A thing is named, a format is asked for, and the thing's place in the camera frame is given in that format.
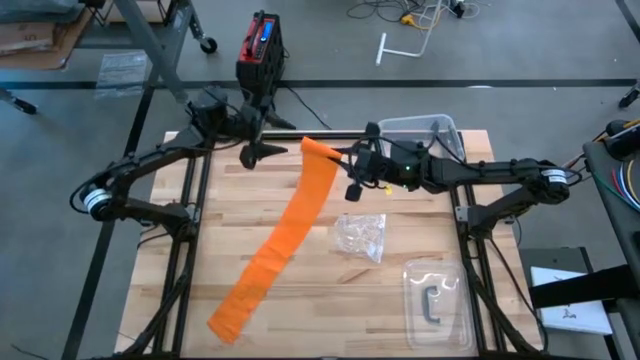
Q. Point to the grey metal table leg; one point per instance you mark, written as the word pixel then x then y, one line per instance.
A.
pixel 150 45

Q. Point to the flat clear plastic bag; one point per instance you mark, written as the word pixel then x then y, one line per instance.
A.
pixel 122 72

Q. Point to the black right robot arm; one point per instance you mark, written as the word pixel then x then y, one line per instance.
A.
pixel 480 170

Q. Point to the crumpled clear plastic bag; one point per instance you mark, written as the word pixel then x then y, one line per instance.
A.
pixel 360 235

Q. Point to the black caster wheel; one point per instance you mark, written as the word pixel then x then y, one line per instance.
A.
pixel 631 97
pixel 209 46

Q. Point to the grey green bag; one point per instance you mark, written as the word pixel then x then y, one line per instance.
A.
pixel 35 9

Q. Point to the white T-shaped pipe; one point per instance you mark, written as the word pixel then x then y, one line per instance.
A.
pixel 381 50

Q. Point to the flattened cardboard box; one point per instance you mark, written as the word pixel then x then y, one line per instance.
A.
pixel 30 37

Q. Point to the white box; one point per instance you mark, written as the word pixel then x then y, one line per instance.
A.
pixel 575 315

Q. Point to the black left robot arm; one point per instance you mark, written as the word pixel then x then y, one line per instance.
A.
pixel 150 157

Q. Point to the clear plastic storage bin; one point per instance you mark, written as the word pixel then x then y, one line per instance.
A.
pixel 415 127

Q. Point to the dark side table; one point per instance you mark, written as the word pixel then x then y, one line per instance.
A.
pixel 620 235

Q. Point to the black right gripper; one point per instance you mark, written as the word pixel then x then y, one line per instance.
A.
pixel 370 165

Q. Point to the black yellow device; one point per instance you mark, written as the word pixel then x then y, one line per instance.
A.
pixel 625 142

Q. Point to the black caster leg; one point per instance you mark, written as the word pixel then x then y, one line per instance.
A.
pixel 22 105

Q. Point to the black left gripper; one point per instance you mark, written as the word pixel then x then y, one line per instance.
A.
pixel 246 122

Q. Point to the orange elastic bandage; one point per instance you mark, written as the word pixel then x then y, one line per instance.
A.
pixel 300 210

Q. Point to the yellow tag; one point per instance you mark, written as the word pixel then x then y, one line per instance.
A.
pixel 387 189

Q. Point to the red black battery pack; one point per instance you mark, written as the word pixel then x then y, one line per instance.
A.
pixel 260 40

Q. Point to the dark grey stand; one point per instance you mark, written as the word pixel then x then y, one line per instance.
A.
pixel 555 257

